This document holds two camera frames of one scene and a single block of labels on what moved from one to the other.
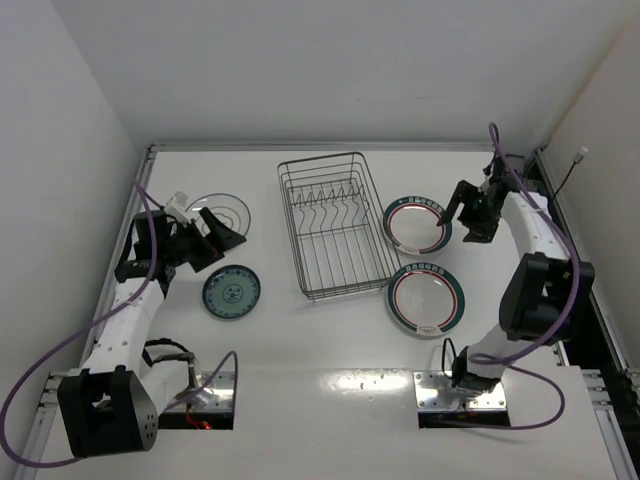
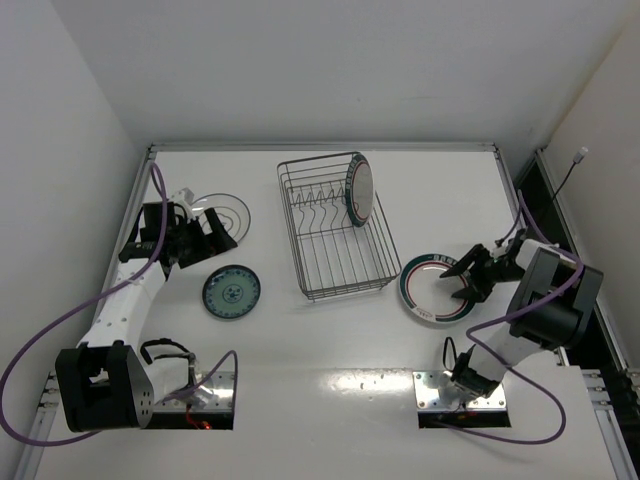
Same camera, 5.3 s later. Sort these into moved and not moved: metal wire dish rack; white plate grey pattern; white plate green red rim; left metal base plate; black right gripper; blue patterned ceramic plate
Moved: black right gripper; white plate green red rim
Not moved: white plate grey pattern; metal wire dish rack; left metal base plate; blue patterned ceramic plate
